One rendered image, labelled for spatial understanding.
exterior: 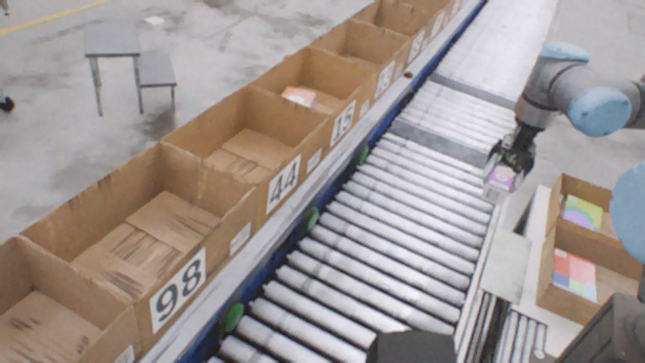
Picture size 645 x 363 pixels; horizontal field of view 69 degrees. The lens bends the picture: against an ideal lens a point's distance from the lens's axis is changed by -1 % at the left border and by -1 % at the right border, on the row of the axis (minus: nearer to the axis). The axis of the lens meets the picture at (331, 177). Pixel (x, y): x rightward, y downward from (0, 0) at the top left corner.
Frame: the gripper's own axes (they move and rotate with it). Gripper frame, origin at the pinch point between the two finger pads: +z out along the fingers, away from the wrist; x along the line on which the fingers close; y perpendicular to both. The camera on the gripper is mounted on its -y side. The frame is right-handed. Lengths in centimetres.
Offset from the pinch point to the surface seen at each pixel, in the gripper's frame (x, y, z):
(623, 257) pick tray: 46, -30, 28
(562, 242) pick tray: 29, -30, 31
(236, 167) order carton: -69, 11, 22
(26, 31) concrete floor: -355, -124, 112
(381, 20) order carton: -75, -126, 17
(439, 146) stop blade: -21, -62, 35
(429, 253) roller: -8.5, -4.7, 36.3
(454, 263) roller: -0.5, -4.8, 36.1
